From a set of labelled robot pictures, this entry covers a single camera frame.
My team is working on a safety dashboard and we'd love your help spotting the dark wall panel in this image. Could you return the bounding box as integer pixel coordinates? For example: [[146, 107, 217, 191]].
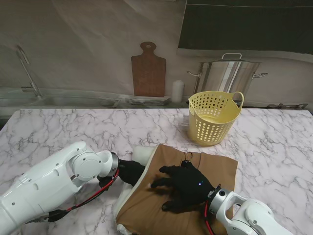
[[178, 0, 313, 54]]

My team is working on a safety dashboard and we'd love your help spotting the yellow perforated laundry basket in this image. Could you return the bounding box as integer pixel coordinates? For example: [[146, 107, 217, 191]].
[[187, 91, 245, 147]]

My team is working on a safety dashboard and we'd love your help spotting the steel stock pot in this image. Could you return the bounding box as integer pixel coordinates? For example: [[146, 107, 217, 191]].
[[187, 53, 268, 96]]

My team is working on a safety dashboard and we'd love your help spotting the chrome faucet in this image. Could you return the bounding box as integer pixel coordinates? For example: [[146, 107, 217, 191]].
[[16, 44, 43, 99]]

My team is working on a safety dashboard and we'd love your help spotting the brown pillowcase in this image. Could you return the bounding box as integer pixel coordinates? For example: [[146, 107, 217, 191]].
[[114, 143, 238, 235]]

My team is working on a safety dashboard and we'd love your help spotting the white pillow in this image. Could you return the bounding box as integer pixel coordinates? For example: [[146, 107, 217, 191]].
[[114, 145, 157, 234]]

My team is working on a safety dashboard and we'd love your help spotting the red black arm cable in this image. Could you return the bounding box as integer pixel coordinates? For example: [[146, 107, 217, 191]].
[[47, 170, 121, 223], [202, 197, 216, 231]]

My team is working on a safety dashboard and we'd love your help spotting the stack of white plates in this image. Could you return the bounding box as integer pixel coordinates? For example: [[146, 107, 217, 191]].
[[126, 95, 171, 106]]

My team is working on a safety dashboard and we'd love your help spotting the red black left arm cable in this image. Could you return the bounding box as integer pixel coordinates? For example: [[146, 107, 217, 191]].
[[47, 170, 121, 223]]

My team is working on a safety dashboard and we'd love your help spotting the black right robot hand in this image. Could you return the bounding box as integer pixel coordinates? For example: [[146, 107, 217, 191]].
[[150, 160, 216, 214]]

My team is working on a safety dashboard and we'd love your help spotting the white candle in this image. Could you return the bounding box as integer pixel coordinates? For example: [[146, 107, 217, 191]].
[[172, 80, 184, 103]]

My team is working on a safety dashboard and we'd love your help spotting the brown wooden cutting board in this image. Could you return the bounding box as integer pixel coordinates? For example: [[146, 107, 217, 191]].
[[131, 41, 167, 97]]

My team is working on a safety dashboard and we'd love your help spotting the black stove grate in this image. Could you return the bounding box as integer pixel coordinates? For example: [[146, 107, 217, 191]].
[[266, 102, 309, 110]]

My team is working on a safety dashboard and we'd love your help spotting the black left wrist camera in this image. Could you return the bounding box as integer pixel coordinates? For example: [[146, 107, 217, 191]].
[[97, 175, 114, 188]]

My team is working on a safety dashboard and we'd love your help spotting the red black right arm cable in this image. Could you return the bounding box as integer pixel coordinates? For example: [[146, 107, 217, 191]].
[[202, 197, 216, 231]]

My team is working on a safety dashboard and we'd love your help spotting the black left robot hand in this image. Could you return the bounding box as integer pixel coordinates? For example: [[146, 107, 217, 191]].
[[117, 159, 147, 188]]

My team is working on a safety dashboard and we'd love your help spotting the steel sink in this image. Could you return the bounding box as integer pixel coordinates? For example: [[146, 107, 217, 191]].
[[0, 93, 120, 107]]

